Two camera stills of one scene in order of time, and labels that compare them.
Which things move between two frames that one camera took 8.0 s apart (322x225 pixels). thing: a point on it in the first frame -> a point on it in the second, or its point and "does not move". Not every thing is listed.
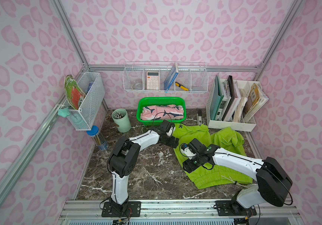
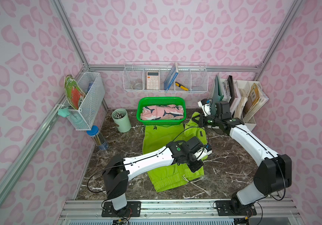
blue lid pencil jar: x=97 y=138 does not move
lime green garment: x=228 y=139 -> x=155 y=137
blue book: x=171 y=78 does not move
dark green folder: x=216 y=100 does not move
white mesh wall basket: x=84 y=118 does not move
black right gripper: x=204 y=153 -> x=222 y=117
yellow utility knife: x=181 y=86 does not move
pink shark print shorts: x=162 y=112 does not move
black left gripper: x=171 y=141 -> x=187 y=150
